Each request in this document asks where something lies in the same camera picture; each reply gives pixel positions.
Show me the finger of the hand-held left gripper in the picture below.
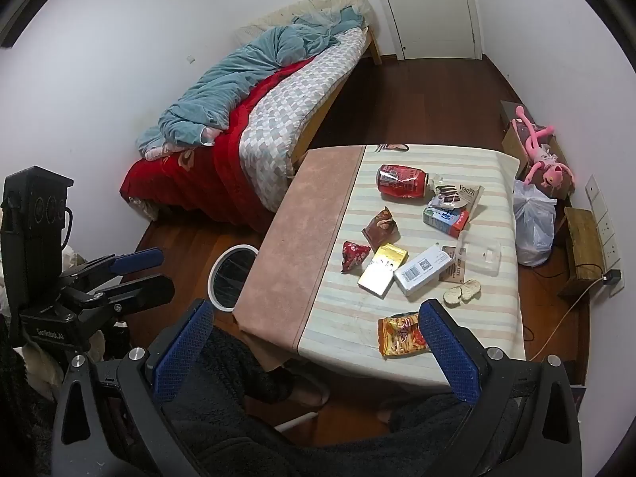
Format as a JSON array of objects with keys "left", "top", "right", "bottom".
[
  {"left": 70, "top": 274, "right": 176, "bottom": 320},
  {"left": 62, "top": 247, "right": 165, "bottom": 286}
]

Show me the wooden stool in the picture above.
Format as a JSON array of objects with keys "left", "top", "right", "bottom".
[{"left": 557, "top": 206, "right": 607, "bottom": 302}]

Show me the cream pillow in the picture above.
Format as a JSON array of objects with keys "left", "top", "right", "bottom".
[{"left": 233, "top": 0, "right": 371, "bottom": 43}]

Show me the red drink can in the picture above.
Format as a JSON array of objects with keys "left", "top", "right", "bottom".
[{"left": 376, "top": 164, "right": 429, "bottom": 200}]

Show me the cardboard box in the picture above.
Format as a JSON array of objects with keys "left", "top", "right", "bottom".
[{"left": 501, "top": 109, "right": 573, "bottom": 196}]

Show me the striped table cloth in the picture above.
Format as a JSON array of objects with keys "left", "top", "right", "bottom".
[{"left": 297, "top": 143, "right": 527, "bottom": 389}]

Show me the blue and red carton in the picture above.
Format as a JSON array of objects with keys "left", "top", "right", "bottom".
[{"left": 422, "top": 206, "right": 471, "bottom": 237}]

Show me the wooden bed frame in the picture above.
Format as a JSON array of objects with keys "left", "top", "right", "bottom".
[{"left": 289, "top": 27, "right": 384, "bottom": 180}]

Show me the brown paper card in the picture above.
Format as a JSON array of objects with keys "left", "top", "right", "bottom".
[{"left": 440, "top": 246, "right": 468, "bottom": 284}]

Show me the gold box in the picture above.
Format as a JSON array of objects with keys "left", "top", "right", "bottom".
[{"left": 357, "top": 244, "right": 409, "bottom": 298}]

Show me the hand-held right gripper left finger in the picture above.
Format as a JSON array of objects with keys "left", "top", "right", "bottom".
[{"left": 50, "top": 298, "right": 215, "bottom": 477}]

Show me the grey flat box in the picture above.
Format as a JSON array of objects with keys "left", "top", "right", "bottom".
[{"left": 499, "top": 100, "right": 523, "bottom": 126}]

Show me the clear plastic packaging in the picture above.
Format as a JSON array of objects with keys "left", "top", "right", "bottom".
[{"left": 454, "top": 231, "right": 503, "bottom": 277}]

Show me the white wall socket panel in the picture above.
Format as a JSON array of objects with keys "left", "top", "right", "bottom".
[{"left": 585, "top": 174, "right": 623, "bottom": 297}]

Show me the white rimmed trash bin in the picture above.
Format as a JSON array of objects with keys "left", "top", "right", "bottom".
[{"left": 207, "top": 244, "right": 260, "bottom": 313}]

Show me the white snack wrapper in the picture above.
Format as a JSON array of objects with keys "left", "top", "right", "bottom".
[{"left": 454, "top": 184, "right": 486, "bottom": 222}]

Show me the teal blanket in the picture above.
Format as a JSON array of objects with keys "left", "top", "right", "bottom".
[{"left": 134, "top": 7, "right": 366, "bottom": 160}]

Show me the pink slipper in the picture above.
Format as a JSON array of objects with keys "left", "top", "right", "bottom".
[{"left": 289, "top": 372, "right": 332, "bottom": 407}]

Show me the white plastic bag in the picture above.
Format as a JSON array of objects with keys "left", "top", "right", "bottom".
[{"left": 511, "top": 178, "right": 558, "bottom": 268}]

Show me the white barcode box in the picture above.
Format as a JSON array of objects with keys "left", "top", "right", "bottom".
[{"left": 393, "top": 244, "right": 456, "bottom": 298}]

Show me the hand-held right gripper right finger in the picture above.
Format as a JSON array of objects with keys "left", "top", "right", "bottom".
[{"left": 419, "top": 299, "right": 583, "bottom": 477}]

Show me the yellow snack packet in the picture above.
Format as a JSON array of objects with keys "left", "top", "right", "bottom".
[{"left": 377, "top": 311, "right": 431, "bottom": 359}]

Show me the red snack packet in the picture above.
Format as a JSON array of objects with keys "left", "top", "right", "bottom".
[{"left": 340, "top": 240, "right": 371, "bottom": 274}]

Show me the pink plush toy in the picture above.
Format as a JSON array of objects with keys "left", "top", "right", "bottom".
[{"left": 511, "top": 105, "right": 575, "bottom": 191}]

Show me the beige cable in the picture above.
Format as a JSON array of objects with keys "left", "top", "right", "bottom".
[{"left": 525, "top": 278, "right": 605, "bottom": 361}]

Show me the brown snack packet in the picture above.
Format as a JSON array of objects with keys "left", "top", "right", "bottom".
[{"left": 362, "top": 207, "right": 401, "bottom": 244}]

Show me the white door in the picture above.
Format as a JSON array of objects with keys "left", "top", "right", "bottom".
[{"left": 365, "top": 0, "right": 484, "bottom": 61}]

